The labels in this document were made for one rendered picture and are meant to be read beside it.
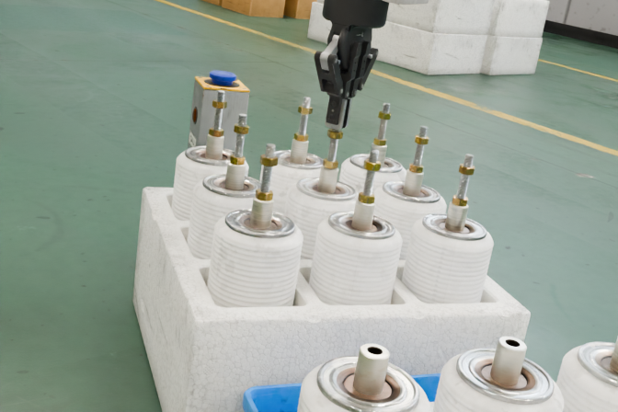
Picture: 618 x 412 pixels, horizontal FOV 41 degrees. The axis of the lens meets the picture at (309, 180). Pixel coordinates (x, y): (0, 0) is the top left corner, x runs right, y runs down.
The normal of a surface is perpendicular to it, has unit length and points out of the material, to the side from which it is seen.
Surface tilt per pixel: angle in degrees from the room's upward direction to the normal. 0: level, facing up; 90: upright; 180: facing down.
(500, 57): 90
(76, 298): 0
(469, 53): 90
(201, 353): 90
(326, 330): 90
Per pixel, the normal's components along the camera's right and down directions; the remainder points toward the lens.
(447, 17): 0.64, 0.32
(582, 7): -0.76, 0.08
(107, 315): 0.14, -0.94
